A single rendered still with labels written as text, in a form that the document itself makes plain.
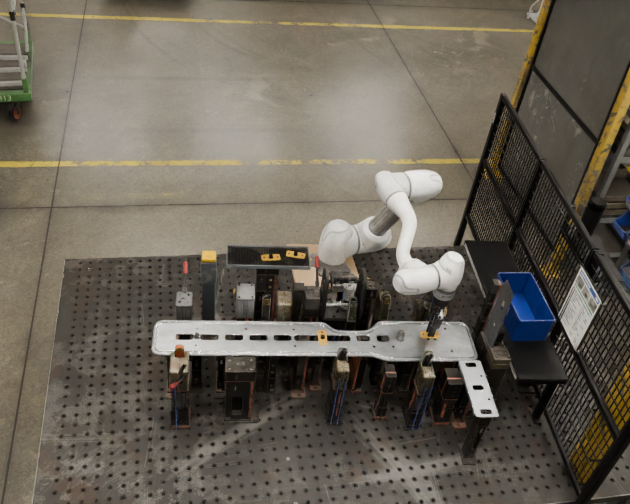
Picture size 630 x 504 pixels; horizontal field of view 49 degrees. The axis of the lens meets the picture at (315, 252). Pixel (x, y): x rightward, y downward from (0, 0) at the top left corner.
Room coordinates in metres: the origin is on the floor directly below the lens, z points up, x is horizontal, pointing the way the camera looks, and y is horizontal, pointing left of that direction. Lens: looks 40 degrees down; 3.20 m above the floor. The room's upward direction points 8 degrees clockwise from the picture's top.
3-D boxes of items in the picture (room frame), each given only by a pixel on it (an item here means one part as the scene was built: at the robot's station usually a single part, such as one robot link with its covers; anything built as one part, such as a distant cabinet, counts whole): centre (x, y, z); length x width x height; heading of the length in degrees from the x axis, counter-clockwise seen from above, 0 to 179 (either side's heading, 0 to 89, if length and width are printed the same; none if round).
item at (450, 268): (2.11, -0.53, 1.40); 0.13 x 0.11 x 0.16; 118
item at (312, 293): (2.22, -0.02, 0.89); 0.13 x 0.11 x 0.38; 10
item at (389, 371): (1.91, -0.38, 0.84); 0.11 x 0.08 x 0.29; 10
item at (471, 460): (1.77, -0.76, 0.84); 0.11 x 0.06 x 0.29; 10
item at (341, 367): (1.87, -0.17, 0.87); 0.12 x 0.09 x 0.35; 10
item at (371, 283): (2.28, -0.27, 0.91); 0.07 x 0.05 x 0.42; 10
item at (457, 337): (2.02, -0.07, 1.00); 1.38 x 0.22 x 0.02; 100
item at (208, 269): (2.28, 0.46, 0.92); 0.08 x 0.08 x 0.44; 10
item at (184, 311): (2.09, 0.53, 0.88); 0.11 x 0.10 x 0.36; 10
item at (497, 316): (2.15, -0.80, 1.17); 0.12 x 0.01 x 0.34; 10
